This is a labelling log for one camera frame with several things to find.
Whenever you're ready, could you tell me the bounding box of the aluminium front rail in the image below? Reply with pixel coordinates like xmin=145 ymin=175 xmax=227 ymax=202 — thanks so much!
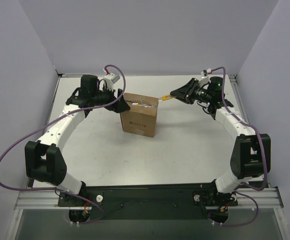
xmin=15 ymin=188 xmax=283 ymax=210

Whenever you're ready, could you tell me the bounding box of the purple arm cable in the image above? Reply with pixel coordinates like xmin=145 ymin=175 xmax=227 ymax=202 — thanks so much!
xmin=0 ymin=64 xmax=127 ymax=225
xmin=211 ymin=66 xmax=269 ymax=226

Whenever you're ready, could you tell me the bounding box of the yellow utility knife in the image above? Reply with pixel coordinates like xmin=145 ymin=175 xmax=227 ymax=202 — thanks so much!
xmin=158 ymin=94 xmax=175 ymax=102

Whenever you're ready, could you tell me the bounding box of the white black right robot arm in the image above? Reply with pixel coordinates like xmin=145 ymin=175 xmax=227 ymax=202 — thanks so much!
xmin=170 ymin=76 xmax=271 ymax=193

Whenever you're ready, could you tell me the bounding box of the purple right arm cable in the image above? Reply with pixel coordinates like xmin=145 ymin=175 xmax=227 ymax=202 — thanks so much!
xmin=211 ymin=66 xmax=269 ymax=226

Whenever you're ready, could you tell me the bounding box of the brown cardboard express box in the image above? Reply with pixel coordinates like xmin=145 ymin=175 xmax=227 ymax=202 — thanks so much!
xmin=120 ymin=93 xmax=159 ymax=138

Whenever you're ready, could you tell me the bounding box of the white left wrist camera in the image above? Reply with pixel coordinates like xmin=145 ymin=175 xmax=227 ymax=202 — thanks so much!
xmin=103 ymin=73 xmax=120 ymax=91

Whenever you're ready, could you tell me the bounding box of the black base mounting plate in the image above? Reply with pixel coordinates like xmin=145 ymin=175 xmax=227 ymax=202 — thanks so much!
xmin=58 ymin=183 xmax=238 ymax=220

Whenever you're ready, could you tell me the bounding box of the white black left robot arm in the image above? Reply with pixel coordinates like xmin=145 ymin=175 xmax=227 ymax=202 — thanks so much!
xmin=25 ymin=73 xmax=130 ymax=206

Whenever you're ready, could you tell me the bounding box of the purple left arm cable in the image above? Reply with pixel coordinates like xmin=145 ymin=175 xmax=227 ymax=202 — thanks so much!
xmin=0 ymin=64 xmax=127 ymax=225

